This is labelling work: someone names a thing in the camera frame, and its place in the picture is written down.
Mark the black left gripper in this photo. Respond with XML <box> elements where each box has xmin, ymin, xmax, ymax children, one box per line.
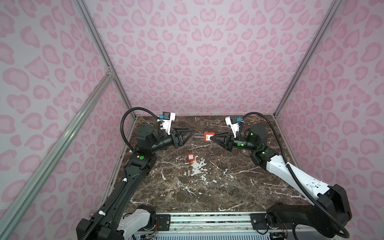
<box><xmin>150</xmin><ymin>127</ymin><xmax>194</xmax><ymax>155</ymax></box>

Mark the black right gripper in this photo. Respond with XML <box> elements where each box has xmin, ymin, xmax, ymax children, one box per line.
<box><xmin>212</xmin><ymin>131</ymin><xmax>259</xmax><ymax>154</ymax></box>

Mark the red padlock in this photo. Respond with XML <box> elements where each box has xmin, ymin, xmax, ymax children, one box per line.
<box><xmin>194</xmin><ymin>132</ymin><xmax>215</xmax><ymax>142</ymax></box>
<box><xmin>188</xmin><ymin>154</ymin><xmax>195</xmax><ymax>162</ymax></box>

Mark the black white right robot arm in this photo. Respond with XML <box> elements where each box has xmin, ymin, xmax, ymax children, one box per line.
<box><xmin>210</xmin><ymin>124</ymin><xmax>352</xmax><ymax>239</ymax></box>

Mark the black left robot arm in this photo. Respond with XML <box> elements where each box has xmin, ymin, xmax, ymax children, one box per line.
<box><xmin>76</xmin><ymin>125</ymin><xmax>195</xmax><ymax>240</ymax></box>

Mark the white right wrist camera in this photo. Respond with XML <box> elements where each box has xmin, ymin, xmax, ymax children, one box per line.
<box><xmin>225</xmin><ymin>116</ymin><xmax>242</xmax><ymax>138</ymax></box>

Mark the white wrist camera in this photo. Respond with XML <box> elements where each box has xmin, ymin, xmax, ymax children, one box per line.
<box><xmin>159</xmin><ymin>112</ymin><xmax>176</xmax><ymax>135</ymax></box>
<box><xmin>225</xmin><ymin>116</ymin><xmax>242</xmax><ymax>138</ymax></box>

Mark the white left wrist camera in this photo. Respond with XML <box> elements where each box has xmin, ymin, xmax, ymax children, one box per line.
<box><xmin>159</xmin><ymin>112</ymin><xmax>176</xmax><ymax>135</ymax></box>

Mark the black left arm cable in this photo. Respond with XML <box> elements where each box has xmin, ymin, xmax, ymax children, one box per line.
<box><xmin>120</xmin><ymin>107</ymin><xmax>163</xmax><ymax>151</ymax></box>

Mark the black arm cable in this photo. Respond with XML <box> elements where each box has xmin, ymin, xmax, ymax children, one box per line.
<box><xmin>241</xmin><ymin>112</ymin><xmax>351</xmax><ymax>239</ymax></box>
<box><xmin>120</xmin><ymin>107</ymin><xmax>163</xmax><ymax>151</ymax></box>

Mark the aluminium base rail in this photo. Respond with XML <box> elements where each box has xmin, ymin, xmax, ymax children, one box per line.
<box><xmin>119</xmin><ymin>211</ymin><xmax>343</xmax><ymax>240</ymax></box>

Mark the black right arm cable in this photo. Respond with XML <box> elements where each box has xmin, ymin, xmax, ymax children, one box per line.
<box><xmin>241</xmin><ymin>112</ymin><xmax>351</xmax><ymax>239</ymax></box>

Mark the aluminium frame post left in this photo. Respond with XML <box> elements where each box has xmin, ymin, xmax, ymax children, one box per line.
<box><xmin>74</xmin><ymin>0</ymin><xmax>132</xmax><ymax>109</ymax></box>

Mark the aluminium frame post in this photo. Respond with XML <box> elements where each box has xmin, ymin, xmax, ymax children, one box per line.
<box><xmin>74</xmin><ymin>0</ymin><xmax>132</xmax><ymax>109</ymax></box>
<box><xmin>273</xmin><ymin>0</ymin><xmax>344</xmax><ymax>119</ymax></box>

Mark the aluminium frame post right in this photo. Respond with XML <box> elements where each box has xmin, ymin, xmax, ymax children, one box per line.
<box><xmin>273</xmin><ymin>0</ymin><xmax>344</xmax><ymax>119</ymax></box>

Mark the aluminium diagonal frame bar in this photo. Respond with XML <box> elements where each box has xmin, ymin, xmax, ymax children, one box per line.
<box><xmin>1</xmin><ymin>73</ymin><xmax>114</xmax><ymax>240</ymax></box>

